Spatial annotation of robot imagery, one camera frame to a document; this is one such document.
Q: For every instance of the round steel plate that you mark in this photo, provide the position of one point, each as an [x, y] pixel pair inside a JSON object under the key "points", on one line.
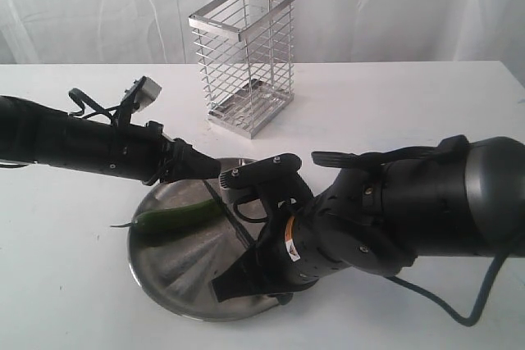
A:
{"points": [[176, 269]]}

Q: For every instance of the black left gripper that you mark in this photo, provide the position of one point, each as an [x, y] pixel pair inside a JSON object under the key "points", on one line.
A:
{"points": [[146, 154]]}

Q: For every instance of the green cucumber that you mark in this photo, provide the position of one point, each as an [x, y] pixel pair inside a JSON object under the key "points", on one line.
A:
{"points": [[173, 219]]}

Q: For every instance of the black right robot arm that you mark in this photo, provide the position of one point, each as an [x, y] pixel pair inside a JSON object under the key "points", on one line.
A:
{"points": [[382, 211]]}

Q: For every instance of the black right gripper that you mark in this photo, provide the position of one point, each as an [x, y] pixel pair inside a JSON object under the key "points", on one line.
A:
{"points": [[301, 243]]}

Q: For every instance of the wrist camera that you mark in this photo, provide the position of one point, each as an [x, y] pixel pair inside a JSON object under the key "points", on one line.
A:
{"points": [[271, 181], [143, 92]]}

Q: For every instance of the black knife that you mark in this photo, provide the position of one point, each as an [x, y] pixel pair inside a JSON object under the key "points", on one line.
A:
{"points": [[241, 233]]}

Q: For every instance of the white backdrop curtain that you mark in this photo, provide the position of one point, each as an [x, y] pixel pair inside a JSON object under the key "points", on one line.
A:
{"points": [[157, 31]]}

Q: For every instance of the wire metal utensil rack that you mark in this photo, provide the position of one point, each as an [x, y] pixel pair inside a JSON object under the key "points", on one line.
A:
{"points": [[244, 50]]}

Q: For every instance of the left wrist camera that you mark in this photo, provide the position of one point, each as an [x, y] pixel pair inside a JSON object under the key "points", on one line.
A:
{"points": [[143, 92]]}

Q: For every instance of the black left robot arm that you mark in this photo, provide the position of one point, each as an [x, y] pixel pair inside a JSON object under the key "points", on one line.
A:
{"points": [[35, 134]]}

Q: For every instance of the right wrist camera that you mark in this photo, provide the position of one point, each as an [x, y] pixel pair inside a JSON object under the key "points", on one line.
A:
{"points": [[271, 181]]}

